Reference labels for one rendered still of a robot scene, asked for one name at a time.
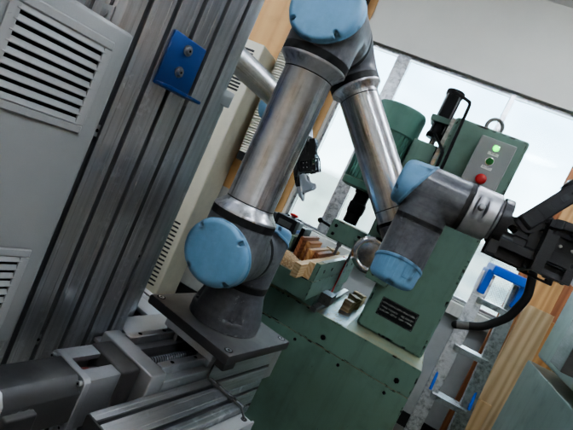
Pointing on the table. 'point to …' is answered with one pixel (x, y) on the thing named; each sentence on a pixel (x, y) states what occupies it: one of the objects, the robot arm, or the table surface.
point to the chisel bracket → (344, 233)
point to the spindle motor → (408, 131)
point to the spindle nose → (356, 206)
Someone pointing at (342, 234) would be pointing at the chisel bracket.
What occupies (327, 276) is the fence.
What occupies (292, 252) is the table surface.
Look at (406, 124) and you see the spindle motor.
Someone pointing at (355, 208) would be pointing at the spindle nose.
